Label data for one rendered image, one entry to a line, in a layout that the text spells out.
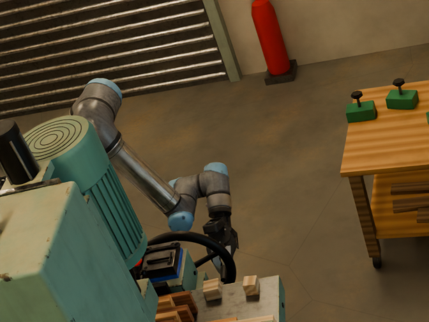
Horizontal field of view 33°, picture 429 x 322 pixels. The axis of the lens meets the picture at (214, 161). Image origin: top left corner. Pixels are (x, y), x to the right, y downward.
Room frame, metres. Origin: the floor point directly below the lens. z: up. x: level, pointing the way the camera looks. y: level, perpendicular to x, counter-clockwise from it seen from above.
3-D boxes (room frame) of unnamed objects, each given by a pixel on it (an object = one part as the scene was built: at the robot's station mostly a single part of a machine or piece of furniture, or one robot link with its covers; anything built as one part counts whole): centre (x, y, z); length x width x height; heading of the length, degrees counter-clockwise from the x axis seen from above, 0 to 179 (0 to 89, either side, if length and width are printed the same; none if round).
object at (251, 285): (1.31, 0.02, 0.92); 0.03 x 0.03 x 0.04; 69
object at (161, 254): (1.44, 0.24, 0.99); 0.13 x 0.11 x 0.06; 74
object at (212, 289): (1.34, 0.12, 0.92); 0.04 x 0.04 x 0.03; 78
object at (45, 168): (1.12, 0.32, 1.54); 0.08 x 0.08 x 0.17; 74
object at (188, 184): (1.88, 0.12, 0.85); 0.11 x 0.11 x 0.08; 73
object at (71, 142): (1.25, 0.28, 1.35); 0.18 x 0.18 x 0.31
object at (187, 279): (1.44, 0.23, 0.91); 0.15 x 0.14 x 0.09; 74
